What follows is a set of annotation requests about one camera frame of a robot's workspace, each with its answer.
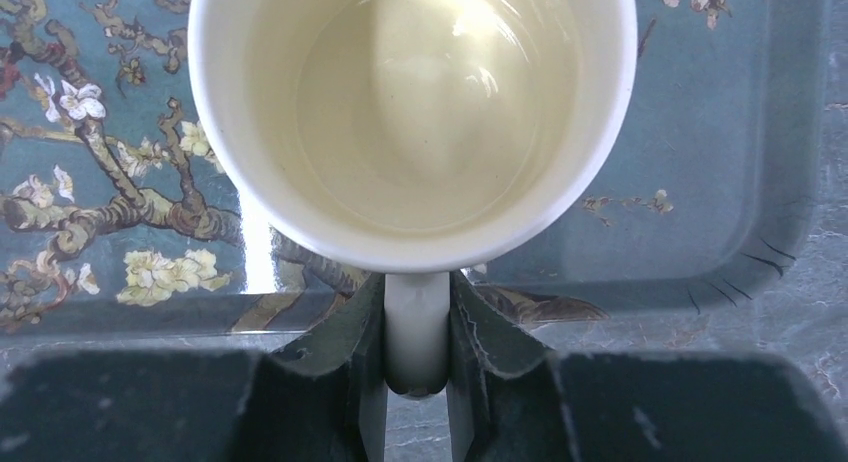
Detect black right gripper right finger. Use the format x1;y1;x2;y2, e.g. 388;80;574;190
447;272;847;461

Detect cream yellow mug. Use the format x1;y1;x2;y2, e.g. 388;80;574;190
187;0;638;398

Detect green floral serving tray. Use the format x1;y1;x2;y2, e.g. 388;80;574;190
1;0;831;339

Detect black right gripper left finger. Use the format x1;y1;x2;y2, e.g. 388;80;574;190
1;275;387;461

